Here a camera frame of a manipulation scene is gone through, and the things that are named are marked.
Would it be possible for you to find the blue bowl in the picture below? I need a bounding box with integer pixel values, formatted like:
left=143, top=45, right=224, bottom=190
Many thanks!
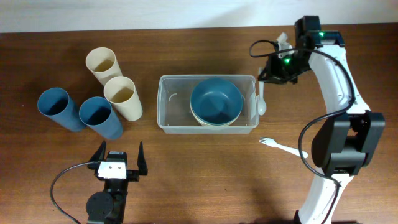
left=190, top=78, right=244, bottom=124

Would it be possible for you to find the cream cup front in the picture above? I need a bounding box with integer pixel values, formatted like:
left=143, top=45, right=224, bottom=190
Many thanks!
left=104, top=76, right=143, bottom=121

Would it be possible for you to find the white plastic fork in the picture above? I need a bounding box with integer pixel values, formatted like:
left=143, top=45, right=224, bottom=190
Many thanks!
left=259, top=137, right=308, bottom=159

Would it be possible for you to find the cream cup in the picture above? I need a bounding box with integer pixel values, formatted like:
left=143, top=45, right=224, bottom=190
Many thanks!
left=85, top=47, right=122, bottom=86
left=104, top=76, right=143, bottom=121

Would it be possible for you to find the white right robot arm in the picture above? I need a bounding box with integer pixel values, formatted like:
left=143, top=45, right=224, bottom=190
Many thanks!
left=257, top=16, right=385, bottom=224

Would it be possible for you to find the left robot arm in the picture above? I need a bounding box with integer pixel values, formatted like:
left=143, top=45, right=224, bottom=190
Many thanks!
left=86, top=141, right=148, bottom=223

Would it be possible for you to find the blue cup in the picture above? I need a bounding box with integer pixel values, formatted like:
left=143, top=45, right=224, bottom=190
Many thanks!
left=79, top=96, right=124, bottom=140
left=37, top=87, right=86, bottom=132

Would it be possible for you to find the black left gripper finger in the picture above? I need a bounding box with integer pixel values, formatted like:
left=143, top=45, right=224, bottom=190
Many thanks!
left=87, top=141, right=106, bottom=170
left=137, top=141, right=148, bottom=176

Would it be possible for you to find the blue cup left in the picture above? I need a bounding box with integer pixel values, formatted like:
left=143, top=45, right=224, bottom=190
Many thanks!
left=37, top=87, right=86, bottom=132

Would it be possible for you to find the cream cup rear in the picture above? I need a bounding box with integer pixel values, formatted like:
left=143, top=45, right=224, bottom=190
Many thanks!
left=85, top=47, right=122, bottom=86

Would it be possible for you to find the white plastic spoon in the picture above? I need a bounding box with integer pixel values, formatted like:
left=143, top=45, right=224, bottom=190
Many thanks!
left=258, top=81, right=267, bottom=116

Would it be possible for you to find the blue cup right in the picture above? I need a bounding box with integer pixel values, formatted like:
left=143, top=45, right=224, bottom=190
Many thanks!
left=79, top=96, right=124, bottom=140

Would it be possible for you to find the clear plastic storage container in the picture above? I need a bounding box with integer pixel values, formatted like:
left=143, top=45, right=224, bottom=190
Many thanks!
left=157, top=75, right=259, bottom=134

